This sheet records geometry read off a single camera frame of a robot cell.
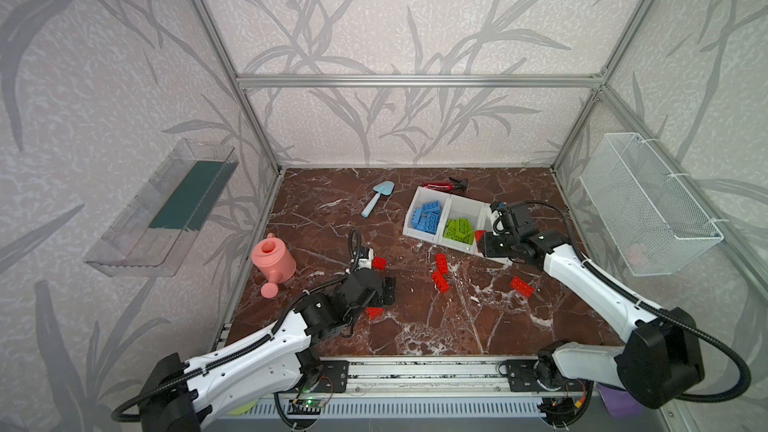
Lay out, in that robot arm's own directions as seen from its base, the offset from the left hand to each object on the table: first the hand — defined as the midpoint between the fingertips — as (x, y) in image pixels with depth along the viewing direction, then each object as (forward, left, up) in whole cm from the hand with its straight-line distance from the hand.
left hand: (387, 273), depth 79 cm
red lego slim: (+2, -15, -10) cm, 18 cm away
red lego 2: (+1, -40, -11) cm, 42 cm away
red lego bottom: (-7, +4, -10) cm, 13 cm away
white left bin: (+33, -11, -9) cm, 36 cm away
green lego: (+19, -20, -7) cm, 28 cm away
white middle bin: (+28, -22, -11) cm, 37 cm away
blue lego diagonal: (+25, -9, -9) cm, 28 cm away
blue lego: (+23, -13, -8) cm, 27 cm away
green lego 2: (+17, -24, -7) cm, 31 cm away
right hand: (+12, -27, +2) cm, 29 cm away
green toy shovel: (-30, +24, +11) cm, 40 cm away
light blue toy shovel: (+39, +3, -11) cm, 40 cm away
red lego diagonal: (+16, -28, -7) cm, 33 cm away
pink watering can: (+4, +32, -1) cm, 32 cm away
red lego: (+8, -16, -10) cm, 21 cm away
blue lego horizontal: (+29, -14, -9) cm, 33 cm away
